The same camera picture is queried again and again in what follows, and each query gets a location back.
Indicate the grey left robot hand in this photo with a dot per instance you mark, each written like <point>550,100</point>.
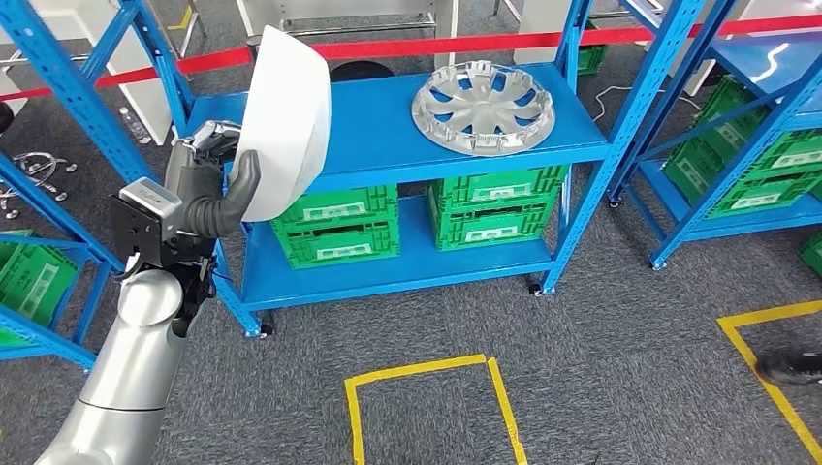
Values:
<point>189,176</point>

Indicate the white curved plastic part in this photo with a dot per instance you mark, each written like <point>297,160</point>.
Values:
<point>289,115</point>

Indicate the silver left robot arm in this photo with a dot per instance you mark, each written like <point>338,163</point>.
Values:
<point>135,359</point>

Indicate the blue steel shelf rack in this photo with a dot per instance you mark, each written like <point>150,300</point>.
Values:
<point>385,128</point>
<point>770,58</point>
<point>38,337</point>

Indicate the clear water bottle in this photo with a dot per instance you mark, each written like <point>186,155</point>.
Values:
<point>135,127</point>

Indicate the white desk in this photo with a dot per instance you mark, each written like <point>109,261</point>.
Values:
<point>347,8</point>
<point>144,96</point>

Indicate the chrome office chair base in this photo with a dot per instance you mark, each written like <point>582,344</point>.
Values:
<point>29,164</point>

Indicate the black round stool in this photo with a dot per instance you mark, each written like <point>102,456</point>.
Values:
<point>359,70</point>

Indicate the red barrier tape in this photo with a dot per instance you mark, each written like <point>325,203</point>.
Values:
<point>449,45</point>

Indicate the yellow floor tape square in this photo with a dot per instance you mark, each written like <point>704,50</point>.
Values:
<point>417,369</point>

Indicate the silver wheel cover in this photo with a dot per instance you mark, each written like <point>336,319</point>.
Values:
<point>483,108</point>

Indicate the person's shoe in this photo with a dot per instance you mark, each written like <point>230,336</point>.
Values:
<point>793,369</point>

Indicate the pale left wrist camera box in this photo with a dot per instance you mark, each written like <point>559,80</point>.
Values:
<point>151,199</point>

